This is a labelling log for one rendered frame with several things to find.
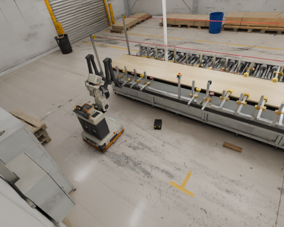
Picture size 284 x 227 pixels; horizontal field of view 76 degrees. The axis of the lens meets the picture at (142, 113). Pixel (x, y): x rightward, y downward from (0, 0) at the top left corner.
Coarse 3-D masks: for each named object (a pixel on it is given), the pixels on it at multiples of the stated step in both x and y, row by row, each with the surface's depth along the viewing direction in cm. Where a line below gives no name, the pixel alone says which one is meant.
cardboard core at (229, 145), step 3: (225, 144) 326; (228, 144) 324; (231, 144) 324; (228, 147) 325; (231, 147) 321; (234, 147) 318; (237, 147) 317; (240, 147) 317; (237, 150) 317; (240, 150) 314
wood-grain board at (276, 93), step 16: (112, 64) 444; (128, 64) 433; (144, 64) 422; (160, 64) 411; (176, 64) 402; (176, 80) 353; (192, 80) 346; (208, 80) 339; (224, 80) 332; (240, 80) 326; (256, 80) 320; (256, 96) 287; (272, 96) 282
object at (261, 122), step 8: (136, 88) 393; (144, 88) 383; (160, 96) 363; (168, 96) 351; (176, 96) 347; (192, 104) 327; (216, 112) 306; (224, 112) 298; (232, 112) 296; (240, 120) 288; (248, 120) 280; (256, 120) 276; (272, 128) 265; (280, 128) 259
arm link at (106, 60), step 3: (105, 60) 294; (108, 60) 295; (105, 63) 294; (105, 66) 297; (105, 69) 301; (108, 69) 303; (105, 72) 304; (108, 72) 305; (105, 75) 307; (108, 75) 308; (105, 78) 311; (108, 78) 309; (108, 81) 310; (108, 84) 313
